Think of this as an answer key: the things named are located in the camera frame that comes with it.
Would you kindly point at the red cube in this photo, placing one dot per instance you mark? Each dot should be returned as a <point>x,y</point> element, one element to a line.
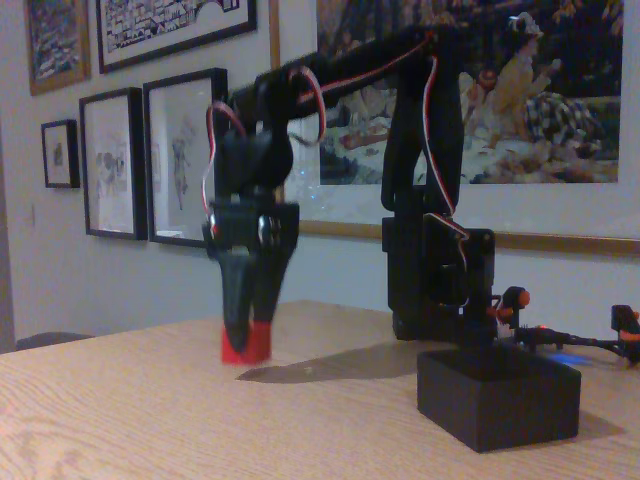
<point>259,342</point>

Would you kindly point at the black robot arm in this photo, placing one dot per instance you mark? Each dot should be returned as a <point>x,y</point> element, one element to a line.
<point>425,150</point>

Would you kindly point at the black box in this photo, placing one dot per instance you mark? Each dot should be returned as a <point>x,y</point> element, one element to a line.
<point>500,400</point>

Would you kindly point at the tall black framed sketch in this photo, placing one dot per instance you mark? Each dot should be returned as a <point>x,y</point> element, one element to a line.
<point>172,160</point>

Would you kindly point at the medium black framed sketch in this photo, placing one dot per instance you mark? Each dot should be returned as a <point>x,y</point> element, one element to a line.
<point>112,162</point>

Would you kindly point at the black framed city print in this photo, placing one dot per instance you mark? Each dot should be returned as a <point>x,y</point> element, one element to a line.
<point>175,25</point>

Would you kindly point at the black clamp with orange knob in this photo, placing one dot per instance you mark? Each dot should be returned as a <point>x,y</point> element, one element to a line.
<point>627,327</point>
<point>515,302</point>

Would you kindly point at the wooden framed colourful painting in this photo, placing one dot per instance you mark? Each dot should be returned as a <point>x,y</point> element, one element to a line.
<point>57,45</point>

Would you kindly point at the large wooden framed painting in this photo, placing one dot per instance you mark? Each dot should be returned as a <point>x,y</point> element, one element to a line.
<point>550,125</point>

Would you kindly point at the small black picture frame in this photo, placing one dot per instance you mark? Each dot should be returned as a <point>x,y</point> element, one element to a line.
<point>60,154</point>

